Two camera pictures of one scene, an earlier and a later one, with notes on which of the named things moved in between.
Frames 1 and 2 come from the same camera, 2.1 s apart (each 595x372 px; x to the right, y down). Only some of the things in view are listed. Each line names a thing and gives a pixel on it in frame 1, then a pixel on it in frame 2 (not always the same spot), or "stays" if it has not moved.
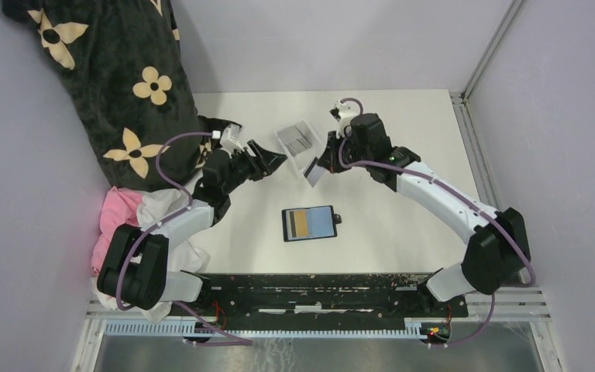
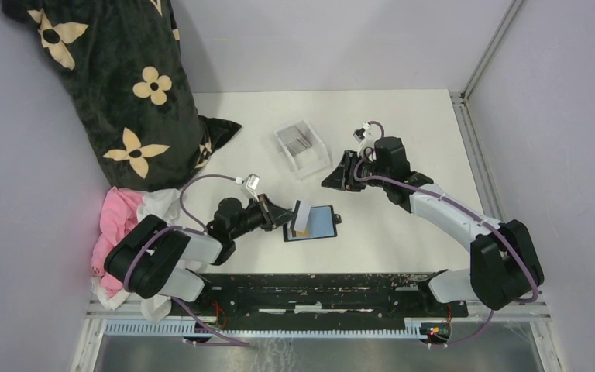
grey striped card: x=314 y=172 to x=302 y=217
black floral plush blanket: x=122 y=65 stays
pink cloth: x=119 y=210 stays
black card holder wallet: x=309 y=222 stays
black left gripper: x=263 y=164 to x=273 y=215
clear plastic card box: x=299 y=142 stays
